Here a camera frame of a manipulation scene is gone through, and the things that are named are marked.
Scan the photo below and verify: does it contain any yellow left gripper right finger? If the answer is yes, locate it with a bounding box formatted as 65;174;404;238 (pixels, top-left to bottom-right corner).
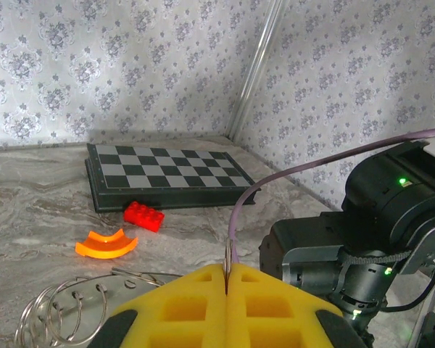
227;262;365;348

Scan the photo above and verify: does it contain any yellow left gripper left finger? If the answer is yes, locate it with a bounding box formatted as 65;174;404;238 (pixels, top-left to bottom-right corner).
90;262;228;348

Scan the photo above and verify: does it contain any orange curved plastic piece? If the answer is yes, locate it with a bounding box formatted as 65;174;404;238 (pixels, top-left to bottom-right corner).
75;228;139;260

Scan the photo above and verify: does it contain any red toy brick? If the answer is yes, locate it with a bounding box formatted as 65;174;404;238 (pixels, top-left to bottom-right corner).
123;201;166;233

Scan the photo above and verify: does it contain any black and grey chessboard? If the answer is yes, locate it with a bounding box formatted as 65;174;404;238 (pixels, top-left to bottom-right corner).
85;143;262;215

